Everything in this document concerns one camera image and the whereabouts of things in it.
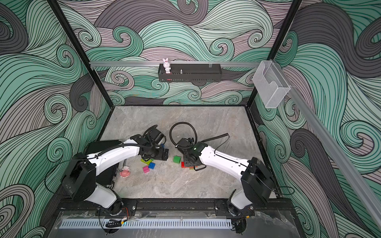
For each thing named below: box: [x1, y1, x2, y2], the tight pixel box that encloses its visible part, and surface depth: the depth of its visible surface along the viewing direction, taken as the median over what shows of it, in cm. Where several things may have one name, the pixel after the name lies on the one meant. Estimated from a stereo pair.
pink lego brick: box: [142, 165, 150, 174], surface depth 87 cm
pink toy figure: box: [119, 165, 131, 179], surface depth 85 cm
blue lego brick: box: [148, 162, 156, 170], surface depth 89 cm
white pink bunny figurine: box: [162, 57, 172, 74], surface depth 91 cm
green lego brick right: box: [172, 155, 182, 164], surface depth 92 cm
